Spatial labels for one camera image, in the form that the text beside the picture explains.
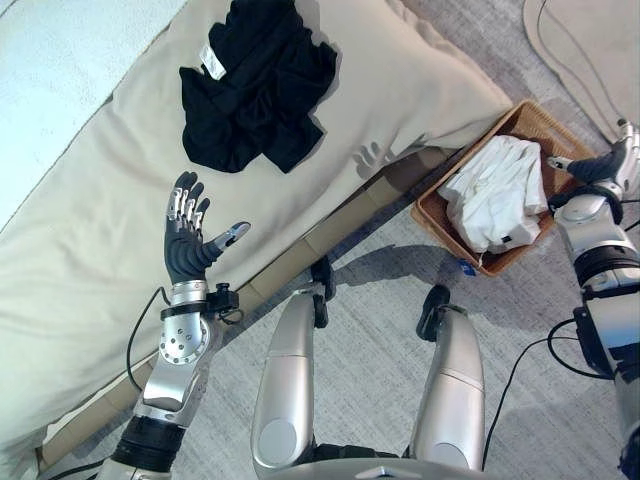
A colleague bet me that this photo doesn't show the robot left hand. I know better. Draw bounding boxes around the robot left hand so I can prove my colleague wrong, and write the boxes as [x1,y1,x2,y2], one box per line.
[164,171,251,306]

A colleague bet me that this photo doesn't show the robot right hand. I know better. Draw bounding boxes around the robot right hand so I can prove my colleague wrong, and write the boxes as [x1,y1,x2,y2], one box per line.
[546,125,640,200]

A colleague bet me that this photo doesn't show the white crumpled clothes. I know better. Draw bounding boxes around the white crumpled clothes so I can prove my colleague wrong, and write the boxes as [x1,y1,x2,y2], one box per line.
[437,135,553,256]

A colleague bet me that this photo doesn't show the beige bed duvet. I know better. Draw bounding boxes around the beige bed duvet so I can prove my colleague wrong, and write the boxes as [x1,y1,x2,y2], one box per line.
[0,0,514,454]

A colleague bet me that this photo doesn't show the brown wicker basket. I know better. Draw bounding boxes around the brown wicker basket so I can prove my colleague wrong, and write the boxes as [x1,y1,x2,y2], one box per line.
[410,99,597,278]

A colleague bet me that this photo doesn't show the beige rug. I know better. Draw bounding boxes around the beige rug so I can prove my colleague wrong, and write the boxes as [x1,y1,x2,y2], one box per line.
[521,0,640,144]

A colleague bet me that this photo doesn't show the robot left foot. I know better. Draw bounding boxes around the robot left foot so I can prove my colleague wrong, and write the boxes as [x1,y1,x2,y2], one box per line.
[309,255,338,329]

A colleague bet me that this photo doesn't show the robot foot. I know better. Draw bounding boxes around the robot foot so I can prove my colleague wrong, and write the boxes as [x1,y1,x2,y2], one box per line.
[309,255,338,329]
[416,284,452,342]

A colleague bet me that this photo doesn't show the robot left leg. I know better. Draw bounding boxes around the robot left leg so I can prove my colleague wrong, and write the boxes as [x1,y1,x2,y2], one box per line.
[250,286,327,480]

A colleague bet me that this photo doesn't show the robot leg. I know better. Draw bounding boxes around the robot leg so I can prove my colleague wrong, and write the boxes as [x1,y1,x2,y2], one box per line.
[408,303,486,474]
[250,286,327,480]

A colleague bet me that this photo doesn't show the black crumpled garment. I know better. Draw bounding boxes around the black crumpled garment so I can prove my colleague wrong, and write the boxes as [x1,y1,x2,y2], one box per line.
[178,0,344,175]

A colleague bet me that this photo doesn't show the pale white bed sheet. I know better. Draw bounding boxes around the pale white bed sheet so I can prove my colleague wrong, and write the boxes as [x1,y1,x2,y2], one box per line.
[0,0,192,229]

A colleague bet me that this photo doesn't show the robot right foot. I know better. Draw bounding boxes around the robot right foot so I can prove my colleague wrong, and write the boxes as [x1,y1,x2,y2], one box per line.
[416,284,452,342]

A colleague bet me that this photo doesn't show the robot right leg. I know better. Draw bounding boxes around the robot right leg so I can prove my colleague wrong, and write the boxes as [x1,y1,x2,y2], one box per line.
[408,303,486,474]

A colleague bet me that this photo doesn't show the silver robot torso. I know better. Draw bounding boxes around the silver robot torso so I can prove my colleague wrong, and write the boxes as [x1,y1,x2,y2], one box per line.
[298,443,484,480]

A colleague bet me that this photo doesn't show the dark floor cable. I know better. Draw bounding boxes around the dark floor cable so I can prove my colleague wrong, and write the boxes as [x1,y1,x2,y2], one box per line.
[549,0,627,126]
[536,0,617,129]

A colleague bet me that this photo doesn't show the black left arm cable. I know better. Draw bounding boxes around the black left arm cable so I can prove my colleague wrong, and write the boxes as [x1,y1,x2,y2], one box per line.
[126,286,172,392]

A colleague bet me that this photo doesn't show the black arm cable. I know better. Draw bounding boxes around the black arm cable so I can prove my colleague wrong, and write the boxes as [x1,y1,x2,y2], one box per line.
[486,318,587,472]
[126,286,172,392]

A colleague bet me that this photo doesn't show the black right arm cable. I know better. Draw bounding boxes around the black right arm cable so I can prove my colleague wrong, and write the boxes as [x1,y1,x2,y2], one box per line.
[486,318,587,472]

